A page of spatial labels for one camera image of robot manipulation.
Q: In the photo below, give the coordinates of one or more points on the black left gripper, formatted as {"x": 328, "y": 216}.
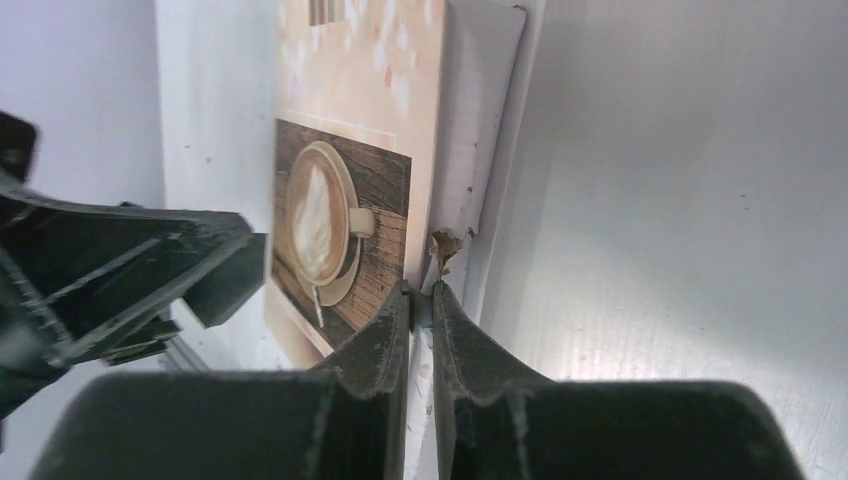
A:
{"x": 77, "y": 278}

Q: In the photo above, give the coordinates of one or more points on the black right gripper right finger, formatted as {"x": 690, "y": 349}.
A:
{"x": 497, "y": 418}

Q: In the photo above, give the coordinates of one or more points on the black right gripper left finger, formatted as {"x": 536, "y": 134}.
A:
{"x": 344, "y": 418}

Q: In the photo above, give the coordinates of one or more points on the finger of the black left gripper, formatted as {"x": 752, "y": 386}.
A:
{"x": 214, "y": 299}

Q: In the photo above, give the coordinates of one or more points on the coffee cover book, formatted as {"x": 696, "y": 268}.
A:
{"x": 387, "y": 118}

